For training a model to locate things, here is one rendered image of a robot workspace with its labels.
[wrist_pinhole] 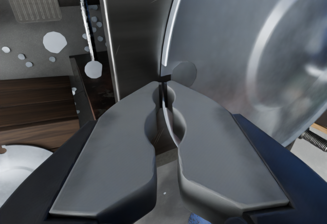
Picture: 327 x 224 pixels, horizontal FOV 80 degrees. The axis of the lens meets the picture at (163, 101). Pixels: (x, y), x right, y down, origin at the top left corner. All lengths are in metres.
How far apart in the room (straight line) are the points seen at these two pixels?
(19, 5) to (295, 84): 0.69
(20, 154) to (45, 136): 0.08
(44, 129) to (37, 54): 0.37
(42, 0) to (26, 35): 0.22
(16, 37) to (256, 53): 0.85
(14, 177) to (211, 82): 0.68
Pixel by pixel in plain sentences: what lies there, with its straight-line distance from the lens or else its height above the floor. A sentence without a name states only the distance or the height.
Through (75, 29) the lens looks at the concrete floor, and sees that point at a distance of 0.91.
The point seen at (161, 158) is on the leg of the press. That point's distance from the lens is 0.41.
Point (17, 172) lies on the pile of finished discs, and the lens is 0.75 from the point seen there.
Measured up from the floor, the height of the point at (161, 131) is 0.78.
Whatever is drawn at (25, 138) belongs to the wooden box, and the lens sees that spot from 0.68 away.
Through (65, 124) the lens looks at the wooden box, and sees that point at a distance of 0.65.
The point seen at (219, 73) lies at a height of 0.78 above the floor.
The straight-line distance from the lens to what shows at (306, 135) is 0.40.
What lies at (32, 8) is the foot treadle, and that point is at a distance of 0.73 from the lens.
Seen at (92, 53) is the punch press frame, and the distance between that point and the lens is 0.74.
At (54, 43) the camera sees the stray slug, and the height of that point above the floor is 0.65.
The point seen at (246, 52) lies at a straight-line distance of 0.17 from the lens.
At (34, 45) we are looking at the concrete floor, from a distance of 0.92.
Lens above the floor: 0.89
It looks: 49 degrees down
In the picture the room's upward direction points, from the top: 137 degrees clockwise
